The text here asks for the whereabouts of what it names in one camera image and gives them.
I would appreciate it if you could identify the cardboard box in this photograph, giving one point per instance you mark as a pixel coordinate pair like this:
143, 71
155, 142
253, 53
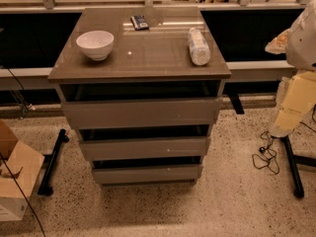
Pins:
20, 167

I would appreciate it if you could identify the white plastic bottle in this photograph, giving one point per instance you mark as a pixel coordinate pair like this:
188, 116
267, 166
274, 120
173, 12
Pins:
198, 47

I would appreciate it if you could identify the grey bottom drawer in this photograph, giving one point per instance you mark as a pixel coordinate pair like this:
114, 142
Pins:
148, 174

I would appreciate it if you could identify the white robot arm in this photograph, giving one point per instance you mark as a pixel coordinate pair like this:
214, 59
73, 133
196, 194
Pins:
295, 96

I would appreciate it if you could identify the black stand foot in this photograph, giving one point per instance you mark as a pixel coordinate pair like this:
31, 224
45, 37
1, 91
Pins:
294, 161
45, 189

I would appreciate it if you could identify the black left stand foot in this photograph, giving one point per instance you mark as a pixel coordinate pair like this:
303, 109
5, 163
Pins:
45, 189

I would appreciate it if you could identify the grey horizontal rail beam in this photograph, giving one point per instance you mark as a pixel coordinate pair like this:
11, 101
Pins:
243, 71

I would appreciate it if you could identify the grey middle drawer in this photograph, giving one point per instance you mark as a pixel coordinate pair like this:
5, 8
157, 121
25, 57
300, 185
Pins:
145, 148

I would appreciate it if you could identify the grey drawer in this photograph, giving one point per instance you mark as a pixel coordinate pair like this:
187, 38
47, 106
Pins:
148, 174
116, 114
145, 148

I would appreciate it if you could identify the white ceramic bowl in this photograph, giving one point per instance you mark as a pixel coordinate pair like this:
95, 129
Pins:
97, 45

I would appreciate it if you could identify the grey top drawer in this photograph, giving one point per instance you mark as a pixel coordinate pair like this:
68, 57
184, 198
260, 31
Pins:
116, 114

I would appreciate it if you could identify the black right stand foot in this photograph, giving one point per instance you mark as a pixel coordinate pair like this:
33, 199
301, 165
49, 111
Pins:
294, 161

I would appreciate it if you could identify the grey drawer cabinet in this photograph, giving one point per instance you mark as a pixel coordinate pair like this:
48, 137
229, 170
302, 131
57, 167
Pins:
153, 64

